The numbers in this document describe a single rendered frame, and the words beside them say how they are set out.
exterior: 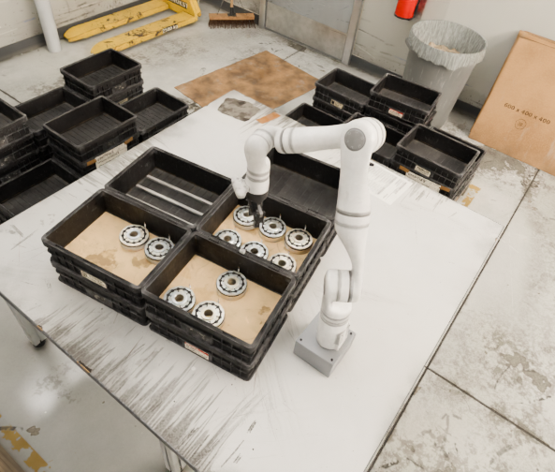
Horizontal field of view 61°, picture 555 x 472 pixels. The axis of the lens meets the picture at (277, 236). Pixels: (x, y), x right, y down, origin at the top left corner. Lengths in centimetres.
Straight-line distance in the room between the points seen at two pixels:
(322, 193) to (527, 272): 170
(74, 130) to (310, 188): 148
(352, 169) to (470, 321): 181
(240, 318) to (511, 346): 174
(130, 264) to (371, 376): 90
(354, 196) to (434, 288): 84
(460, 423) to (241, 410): 128
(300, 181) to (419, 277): 63
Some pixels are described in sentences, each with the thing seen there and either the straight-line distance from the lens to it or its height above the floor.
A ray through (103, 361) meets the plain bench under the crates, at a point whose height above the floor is 70.
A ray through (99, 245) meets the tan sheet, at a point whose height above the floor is 83.
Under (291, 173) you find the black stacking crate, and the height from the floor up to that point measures 83.
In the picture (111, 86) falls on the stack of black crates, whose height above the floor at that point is 53.
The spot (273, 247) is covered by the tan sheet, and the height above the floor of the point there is 83.
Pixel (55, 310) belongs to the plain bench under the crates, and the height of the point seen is 70.
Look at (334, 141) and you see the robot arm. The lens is 127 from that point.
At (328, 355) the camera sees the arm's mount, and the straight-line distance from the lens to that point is 155.
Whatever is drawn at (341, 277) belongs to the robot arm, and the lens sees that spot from 131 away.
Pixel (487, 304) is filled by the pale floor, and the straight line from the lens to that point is 297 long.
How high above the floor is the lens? 213
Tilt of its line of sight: 48 degrees down
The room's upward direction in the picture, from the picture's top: 8 degrees clockwise
